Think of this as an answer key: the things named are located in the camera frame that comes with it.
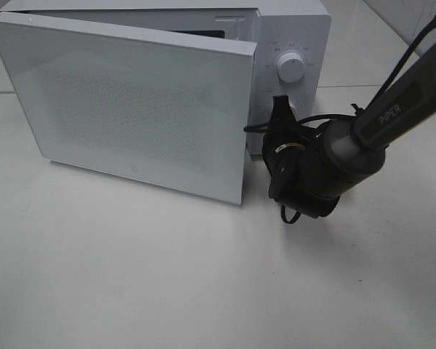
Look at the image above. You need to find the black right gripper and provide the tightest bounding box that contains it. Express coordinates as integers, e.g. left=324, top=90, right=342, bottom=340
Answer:
left=262, top=95, right=312, bottom=199

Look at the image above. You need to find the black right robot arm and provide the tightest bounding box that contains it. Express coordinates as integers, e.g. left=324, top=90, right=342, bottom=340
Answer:
left=262, top=42, right=436, bottom=224

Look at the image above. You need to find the white microwave oven body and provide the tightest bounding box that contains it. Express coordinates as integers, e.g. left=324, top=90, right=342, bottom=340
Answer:
left=0, top=0, right=334, bottom=161

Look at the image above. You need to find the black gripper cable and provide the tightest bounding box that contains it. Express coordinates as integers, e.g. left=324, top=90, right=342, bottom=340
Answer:
left=243, top=0, right=436, bottom=225

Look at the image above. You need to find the white microwave knob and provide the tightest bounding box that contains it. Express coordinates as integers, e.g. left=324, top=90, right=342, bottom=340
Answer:
left=289, top=101, right=298, bottom=118
left=277, top=52, right=305, bottom=83

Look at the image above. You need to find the white microwave door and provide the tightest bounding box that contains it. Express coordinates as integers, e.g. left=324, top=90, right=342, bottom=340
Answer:
left=0, top=12, right=256, bottom=204

